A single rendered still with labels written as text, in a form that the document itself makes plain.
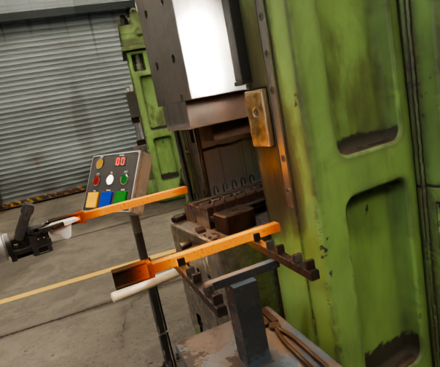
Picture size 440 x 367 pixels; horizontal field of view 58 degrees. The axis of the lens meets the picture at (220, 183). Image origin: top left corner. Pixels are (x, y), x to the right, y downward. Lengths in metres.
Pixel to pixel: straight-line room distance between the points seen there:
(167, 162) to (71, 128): 3.46
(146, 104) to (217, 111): 4.83
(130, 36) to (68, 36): 3.34
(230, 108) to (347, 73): 0.41
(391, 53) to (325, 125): 0.35
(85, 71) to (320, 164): 8.40
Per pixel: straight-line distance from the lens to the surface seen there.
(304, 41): 1.12
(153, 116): 6.21
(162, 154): 6.24
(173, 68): 1.39
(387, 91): 1.39
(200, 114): 1.37
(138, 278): 1.00
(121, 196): 1.81
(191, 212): 1.53
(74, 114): 9.22
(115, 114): 9.26
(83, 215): 1.31
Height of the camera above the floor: 1.34
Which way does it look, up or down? 11 degrees down
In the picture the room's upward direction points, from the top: 11 degrees counter-clockwise
